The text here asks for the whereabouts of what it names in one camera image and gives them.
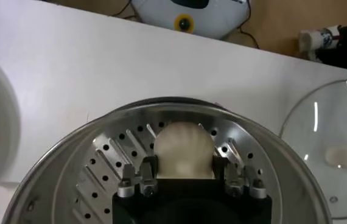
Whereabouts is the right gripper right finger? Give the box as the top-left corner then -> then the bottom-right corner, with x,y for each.
212,155 -> 268,200

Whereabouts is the white round plate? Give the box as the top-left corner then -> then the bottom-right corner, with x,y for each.
0,47 -> 21,191

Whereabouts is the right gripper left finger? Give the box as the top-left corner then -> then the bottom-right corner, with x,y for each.
116,155 -> 159,199

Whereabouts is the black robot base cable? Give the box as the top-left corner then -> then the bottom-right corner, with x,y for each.
237,0 -> 260,50

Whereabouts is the glass lid with cream handle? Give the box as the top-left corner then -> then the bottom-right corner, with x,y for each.
279,79 -> 347,220

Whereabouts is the white steamed baozi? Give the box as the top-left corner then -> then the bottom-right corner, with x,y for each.
153,121 -> 219,181

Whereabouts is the steel steamer basket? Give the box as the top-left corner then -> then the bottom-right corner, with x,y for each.
1,96 -> 333,224

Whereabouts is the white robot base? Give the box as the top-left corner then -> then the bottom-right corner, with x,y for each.
130,0 -> 251,41

